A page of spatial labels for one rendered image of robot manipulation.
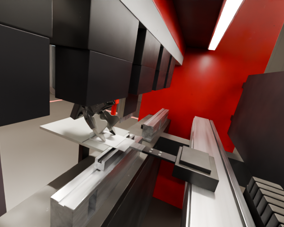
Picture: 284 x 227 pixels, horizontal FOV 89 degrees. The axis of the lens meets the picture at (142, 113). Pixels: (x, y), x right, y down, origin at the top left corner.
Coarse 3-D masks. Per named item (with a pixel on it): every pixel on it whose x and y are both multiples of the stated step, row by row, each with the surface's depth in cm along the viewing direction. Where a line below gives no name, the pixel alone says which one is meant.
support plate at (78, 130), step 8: (64, 120) 58; (72, 120) 59; (80, 120) 61; (40, 128) 50; (48, 128) 50; (56, 128) 50; (64, 128) 52; (72, 128) 53; (80, 128) 54; (88, 128) 55; (64, 136) 47; (72, 136) 47; (80, 136) 48; (88, 136) 49; (80, 144) 45; (88, 144) 44; (96, 144) 45; (104, 144) 46
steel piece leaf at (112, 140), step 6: (90, 132) 47; (102, 132) 53; (108, 132) 54; (90, 138) 48; (96, 138) 48; (108, 138) 50; (114, 138) 50; (120, 138) 51; (108, 144) 46; (114, 144) 47
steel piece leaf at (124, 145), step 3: (126, 138) 52; (123, 141) 49; (126, 141) 50; (129, 141) 50; (132, 141) 50; (120, 144) 47; (123, 144) 48; (126, 144) 48; (129, 144) 48; (117, 147) 45; (120, 147) 45; (123, 147) 46; (126, 147) 46; (123, 150) 44
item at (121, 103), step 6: (132, 96) 45; (120, 102) 42; (126, 102) 42; (132, 102) 46; (120, 108) 42; (126, 108) 43; (132, 108) 48; (120, 114) 43; (126, 114) 44; (132, 114) 52; (120, 120) 44
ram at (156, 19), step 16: (128, 0) 25; (144, 0) 30; (160, 0) 39; (144, 16) 32; (160, 16) 42; (176, 16) 59; (160, 32) 46; (176, 32) 67; (176, 48) 77; (176, 64) 118
